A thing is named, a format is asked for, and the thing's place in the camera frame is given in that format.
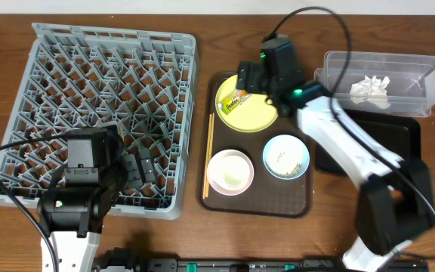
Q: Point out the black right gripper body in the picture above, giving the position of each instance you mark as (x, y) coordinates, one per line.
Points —
(249, 78)

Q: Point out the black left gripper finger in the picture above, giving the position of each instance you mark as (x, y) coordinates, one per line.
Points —
(134, 178)
(147, 169)

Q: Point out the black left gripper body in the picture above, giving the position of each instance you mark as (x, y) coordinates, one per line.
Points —
(133, 171)

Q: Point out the green orange snack wrapper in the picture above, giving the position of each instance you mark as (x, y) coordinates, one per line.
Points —
(233, 100)

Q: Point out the light blue bowl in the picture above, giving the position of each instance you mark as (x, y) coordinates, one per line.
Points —
(286, 157)

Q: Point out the white tissue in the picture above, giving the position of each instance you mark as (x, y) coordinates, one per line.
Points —
(372, 90)

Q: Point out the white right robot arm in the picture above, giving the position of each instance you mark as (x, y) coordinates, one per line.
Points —
(395, 203)

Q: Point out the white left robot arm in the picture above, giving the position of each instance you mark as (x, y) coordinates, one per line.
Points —
(80, 195)

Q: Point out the yellow round plate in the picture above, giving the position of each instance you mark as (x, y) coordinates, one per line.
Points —
(251, 116)

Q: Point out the grey dish rack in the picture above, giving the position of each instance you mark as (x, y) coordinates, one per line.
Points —
(79, 76)

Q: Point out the pink bowl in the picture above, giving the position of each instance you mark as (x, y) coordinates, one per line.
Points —
(230, 172)

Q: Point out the clear plastic bin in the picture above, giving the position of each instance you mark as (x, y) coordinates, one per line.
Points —
(411, 91)

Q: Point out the brown serving tray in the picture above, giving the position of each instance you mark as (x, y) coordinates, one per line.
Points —
(266, 195)

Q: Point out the black rectangular tray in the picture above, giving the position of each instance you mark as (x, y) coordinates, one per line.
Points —
(401, 135)

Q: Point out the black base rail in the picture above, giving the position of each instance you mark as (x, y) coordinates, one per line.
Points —
(217, 264)

